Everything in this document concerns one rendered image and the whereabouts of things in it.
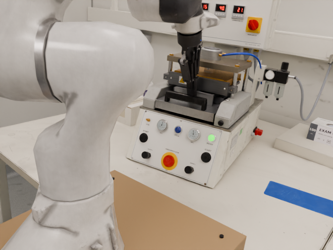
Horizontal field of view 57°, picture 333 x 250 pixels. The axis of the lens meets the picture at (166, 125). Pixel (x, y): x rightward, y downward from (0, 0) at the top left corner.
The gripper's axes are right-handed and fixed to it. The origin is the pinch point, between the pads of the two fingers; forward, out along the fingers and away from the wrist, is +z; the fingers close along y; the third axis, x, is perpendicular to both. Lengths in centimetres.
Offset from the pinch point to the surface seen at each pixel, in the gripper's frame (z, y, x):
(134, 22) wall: 17, -84, -83
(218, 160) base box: 14.8, 15.2, 16.1
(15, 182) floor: 105, 12, -138
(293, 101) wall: 36, -58, 27
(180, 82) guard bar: 1.5, -3.8, -6.3
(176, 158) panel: 17.0, 18.0, 2.4
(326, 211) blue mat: 25, 12, 49
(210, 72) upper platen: 1.1, -13.6, 1.2
